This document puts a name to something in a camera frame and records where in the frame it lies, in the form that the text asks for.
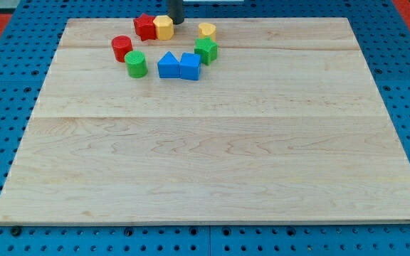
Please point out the red cylinder block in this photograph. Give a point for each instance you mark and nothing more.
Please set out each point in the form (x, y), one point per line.
(121, 45)

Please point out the light wooden board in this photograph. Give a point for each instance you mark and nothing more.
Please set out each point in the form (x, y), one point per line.
(285, 127)

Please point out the red star block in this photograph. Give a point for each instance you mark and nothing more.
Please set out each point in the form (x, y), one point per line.
(144, 27)

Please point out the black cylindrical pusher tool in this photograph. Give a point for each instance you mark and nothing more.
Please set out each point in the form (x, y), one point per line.
(176, 11)

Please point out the blue triangle block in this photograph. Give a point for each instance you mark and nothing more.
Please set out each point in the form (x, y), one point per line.
(168, 66)

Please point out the green star block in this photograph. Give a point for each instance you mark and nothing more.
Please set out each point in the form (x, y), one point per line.
(207, 49)

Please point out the yellow hexagon block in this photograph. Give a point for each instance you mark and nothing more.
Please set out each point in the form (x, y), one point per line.
(164, 27)

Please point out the green cylinder block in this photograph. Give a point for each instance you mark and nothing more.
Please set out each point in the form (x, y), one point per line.
(136, 64)

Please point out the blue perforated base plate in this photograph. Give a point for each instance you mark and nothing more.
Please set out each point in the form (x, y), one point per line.
(27, 47)

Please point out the blue cube block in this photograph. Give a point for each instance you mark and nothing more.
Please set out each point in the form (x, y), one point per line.
(190, 66)

